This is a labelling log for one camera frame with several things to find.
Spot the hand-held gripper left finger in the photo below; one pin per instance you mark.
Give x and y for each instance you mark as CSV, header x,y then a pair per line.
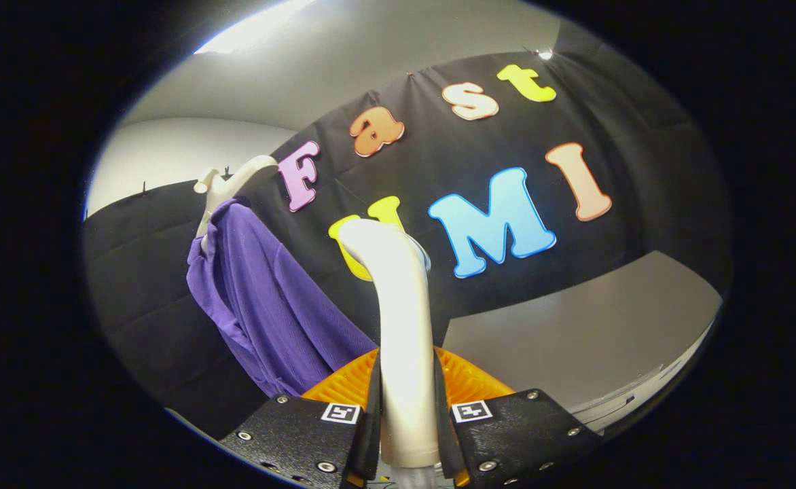
x,y
371,421

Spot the ceiling light panel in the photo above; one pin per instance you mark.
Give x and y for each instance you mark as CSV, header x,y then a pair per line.
x,y
544,53
255,27

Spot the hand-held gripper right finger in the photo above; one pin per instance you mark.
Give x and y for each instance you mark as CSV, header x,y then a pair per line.
x,y
442,428

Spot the purple jacket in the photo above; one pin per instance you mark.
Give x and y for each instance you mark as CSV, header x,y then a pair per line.
x,y
269,305

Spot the white clothes hanger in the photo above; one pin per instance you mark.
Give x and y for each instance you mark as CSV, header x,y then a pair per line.
x,y
235,187

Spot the grey cabinet with dark top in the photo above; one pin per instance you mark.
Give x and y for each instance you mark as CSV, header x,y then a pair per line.
x,y
574,326

